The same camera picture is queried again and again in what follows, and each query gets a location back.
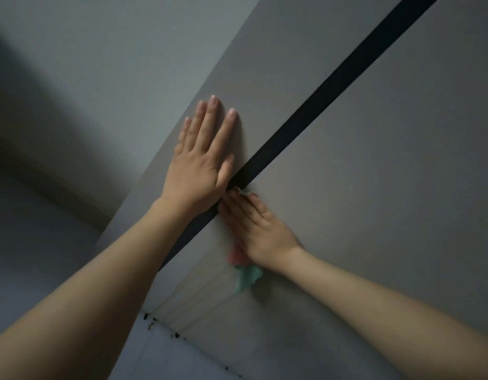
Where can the person's left middle finger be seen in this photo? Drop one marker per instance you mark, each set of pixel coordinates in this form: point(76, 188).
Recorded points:
point(209, 120)

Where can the person's right forearm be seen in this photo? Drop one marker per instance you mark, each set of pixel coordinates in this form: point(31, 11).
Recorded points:
point(386, 316)

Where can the person's left hand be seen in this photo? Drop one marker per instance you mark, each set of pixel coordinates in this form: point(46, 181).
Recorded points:
point(194, 176)

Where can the narrow grey cabinet door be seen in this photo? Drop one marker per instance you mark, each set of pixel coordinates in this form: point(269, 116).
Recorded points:
point(267, 75)

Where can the pink and teal cleaning cloth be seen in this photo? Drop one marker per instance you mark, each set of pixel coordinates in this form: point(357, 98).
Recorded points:
point(248, 276)

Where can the person's left thumb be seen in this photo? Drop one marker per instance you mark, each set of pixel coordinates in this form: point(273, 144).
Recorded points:
point(227, 170)

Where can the person's left little finger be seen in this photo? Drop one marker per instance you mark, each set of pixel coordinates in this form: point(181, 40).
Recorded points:
point(183, 132)

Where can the person's right fingers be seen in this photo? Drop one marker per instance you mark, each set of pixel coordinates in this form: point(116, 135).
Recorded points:
point(242, 209)

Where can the wide grey cabinet door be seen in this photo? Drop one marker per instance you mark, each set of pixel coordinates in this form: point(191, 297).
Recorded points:
point(386, 174)

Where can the person's right hand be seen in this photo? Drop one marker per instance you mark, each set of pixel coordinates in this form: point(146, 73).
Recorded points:
point(263, 237)

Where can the person's left forearm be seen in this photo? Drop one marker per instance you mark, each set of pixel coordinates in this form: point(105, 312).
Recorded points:
point(93, 296)

